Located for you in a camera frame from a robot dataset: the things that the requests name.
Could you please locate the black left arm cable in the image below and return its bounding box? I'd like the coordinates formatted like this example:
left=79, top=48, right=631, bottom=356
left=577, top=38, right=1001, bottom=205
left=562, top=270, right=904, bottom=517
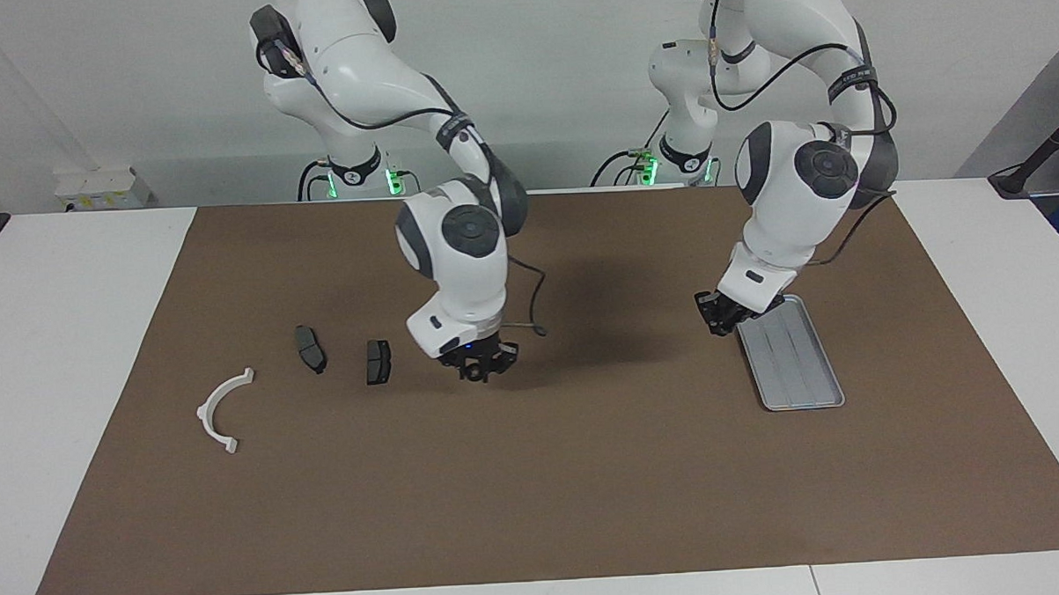
left=704, top=0, right=901, bottom=270

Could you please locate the brown table mat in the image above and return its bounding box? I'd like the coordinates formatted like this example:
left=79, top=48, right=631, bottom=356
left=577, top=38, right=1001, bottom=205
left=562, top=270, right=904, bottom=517
left=18, top=175, right=1059, bottom=595

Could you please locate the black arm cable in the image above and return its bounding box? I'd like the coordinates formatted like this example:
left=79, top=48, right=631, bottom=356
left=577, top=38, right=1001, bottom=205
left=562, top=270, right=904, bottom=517
left=256, top=24, right=549, bottom=347
left=704, top=0, right=901, bottom=270

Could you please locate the black base cable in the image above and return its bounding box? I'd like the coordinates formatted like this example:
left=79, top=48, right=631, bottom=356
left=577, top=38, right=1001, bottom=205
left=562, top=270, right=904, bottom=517
left=296, top=159, right=332, bottom=202
left=587, top=107, right=676, bottom=188

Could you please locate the rectangular dark brake pad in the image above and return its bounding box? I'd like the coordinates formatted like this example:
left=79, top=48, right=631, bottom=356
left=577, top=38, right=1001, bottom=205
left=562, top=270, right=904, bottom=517
left=364, top=339, right=393, bottom=386

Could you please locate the silver metal tray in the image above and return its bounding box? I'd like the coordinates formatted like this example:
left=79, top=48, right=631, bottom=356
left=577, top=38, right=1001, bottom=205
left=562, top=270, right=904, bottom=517
left=734, top=293, right=846, bottom=413

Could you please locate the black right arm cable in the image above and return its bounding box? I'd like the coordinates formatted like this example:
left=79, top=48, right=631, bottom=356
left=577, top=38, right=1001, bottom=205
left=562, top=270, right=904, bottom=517
left=256, top=24, right=549, bottom=347

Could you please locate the white power strip box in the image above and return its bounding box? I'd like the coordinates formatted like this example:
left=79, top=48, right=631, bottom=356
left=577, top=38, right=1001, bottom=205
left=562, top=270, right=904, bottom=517
left=54, top=165, right=153, bottom=212

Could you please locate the curved dark brake pad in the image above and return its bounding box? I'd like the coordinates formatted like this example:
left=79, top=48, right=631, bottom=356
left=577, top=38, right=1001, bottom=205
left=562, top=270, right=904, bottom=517
left=294, top=325, right=328, bottom=376

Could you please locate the white curved plastic bracket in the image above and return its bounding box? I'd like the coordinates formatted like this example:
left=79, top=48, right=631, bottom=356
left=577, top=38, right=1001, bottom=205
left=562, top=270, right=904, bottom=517
left=195, top=367, right=258, bottom=456

